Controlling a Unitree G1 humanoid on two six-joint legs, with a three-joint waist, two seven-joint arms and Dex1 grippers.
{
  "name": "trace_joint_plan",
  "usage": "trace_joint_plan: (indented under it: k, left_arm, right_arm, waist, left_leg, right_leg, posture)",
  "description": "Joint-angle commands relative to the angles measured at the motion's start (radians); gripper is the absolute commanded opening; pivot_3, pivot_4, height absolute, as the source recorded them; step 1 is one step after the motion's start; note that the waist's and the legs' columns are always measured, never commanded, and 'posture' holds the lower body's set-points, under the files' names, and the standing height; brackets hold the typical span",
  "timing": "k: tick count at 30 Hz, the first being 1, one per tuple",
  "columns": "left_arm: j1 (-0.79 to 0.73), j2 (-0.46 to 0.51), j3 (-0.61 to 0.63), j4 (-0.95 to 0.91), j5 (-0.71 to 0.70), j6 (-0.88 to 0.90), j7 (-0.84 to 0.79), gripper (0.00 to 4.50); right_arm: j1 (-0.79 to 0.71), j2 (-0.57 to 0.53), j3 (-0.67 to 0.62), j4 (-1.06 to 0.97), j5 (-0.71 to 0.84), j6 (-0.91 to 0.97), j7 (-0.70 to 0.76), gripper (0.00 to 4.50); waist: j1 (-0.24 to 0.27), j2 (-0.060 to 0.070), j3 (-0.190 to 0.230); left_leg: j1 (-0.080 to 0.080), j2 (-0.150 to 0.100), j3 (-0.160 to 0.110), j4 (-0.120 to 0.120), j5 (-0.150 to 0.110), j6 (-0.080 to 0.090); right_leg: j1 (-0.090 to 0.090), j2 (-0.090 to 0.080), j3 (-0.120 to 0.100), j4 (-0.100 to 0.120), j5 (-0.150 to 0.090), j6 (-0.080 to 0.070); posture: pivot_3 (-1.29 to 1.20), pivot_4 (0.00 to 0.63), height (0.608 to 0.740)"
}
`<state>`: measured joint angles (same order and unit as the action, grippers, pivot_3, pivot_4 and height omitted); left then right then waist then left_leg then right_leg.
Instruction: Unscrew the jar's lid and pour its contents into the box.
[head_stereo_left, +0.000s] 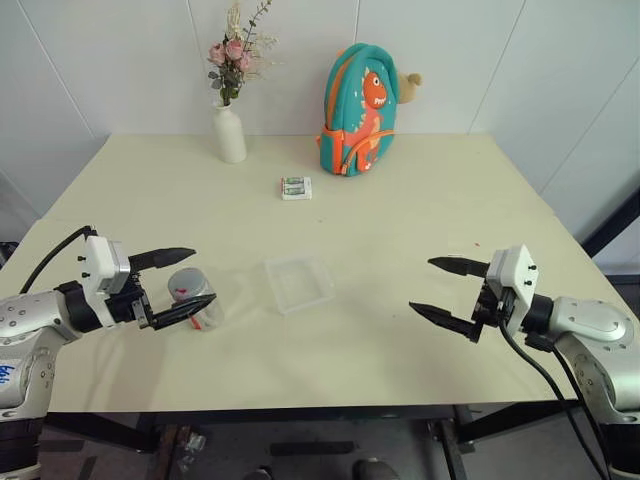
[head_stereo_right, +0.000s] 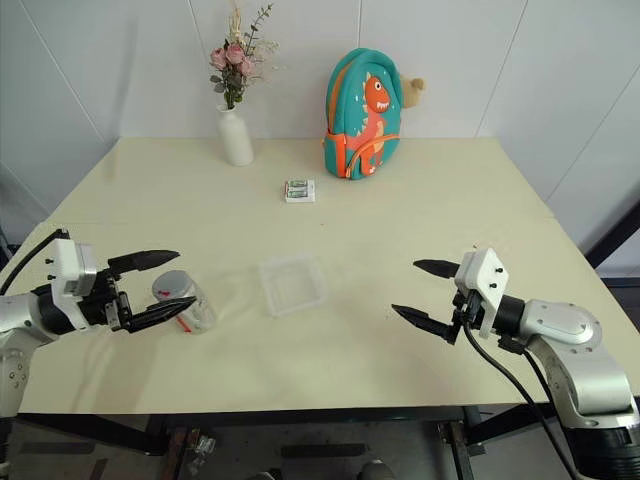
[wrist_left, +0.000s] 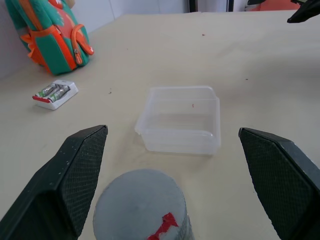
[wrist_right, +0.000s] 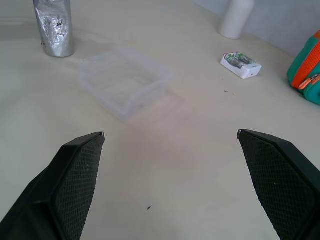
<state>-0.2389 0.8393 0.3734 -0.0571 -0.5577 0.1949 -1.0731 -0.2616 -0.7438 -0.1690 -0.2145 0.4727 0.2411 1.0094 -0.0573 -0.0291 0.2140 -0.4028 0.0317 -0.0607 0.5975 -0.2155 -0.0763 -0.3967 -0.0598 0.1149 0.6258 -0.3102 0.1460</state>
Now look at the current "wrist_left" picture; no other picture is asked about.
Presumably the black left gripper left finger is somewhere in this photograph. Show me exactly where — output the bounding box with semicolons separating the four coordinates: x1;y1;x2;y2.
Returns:
0;124;109;240

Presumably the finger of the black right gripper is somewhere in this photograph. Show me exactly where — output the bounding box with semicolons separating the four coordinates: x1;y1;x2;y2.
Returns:
286;0;320;24

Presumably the teal orange dinosaur backpack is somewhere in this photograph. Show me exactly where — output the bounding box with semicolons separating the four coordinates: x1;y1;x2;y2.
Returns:
4;0;95;76

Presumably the white battery charger case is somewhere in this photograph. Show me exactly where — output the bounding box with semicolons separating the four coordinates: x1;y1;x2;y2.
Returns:
32;79;79;111

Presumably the green silver AA battery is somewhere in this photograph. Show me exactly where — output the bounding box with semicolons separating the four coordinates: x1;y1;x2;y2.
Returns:
48;85;71;103
36;83;57;98

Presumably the grey round lid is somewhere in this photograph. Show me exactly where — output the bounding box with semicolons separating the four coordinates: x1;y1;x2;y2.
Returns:
92;169;194;240

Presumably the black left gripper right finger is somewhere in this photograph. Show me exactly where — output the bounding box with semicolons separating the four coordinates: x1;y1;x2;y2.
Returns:
238;127;320;240

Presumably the clear plastic square container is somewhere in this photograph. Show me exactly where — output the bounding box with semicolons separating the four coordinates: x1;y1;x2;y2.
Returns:
134;86;222;156

